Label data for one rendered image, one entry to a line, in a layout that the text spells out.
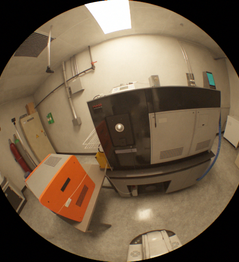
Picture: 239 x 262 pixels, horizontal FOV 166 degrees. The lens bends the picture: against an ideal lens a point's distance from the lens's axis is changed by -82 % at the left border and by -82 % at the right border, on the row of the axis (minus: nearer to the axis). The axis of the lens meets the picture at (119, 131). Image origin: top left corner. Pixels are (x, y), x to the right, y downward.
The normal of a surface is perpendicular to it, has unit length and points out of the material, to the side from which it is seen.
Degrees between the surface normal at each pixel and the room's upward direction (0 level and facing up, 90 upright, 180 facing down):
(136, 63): 90
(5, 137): 90
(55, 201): 90
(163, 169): 0
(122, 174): 0
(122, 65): 90
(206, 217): 0
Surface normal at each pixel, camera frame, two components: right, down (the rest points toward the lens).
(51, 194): 0.96, -0.14
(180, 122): -0.15, 0.43
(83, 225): -0.22, -0.89
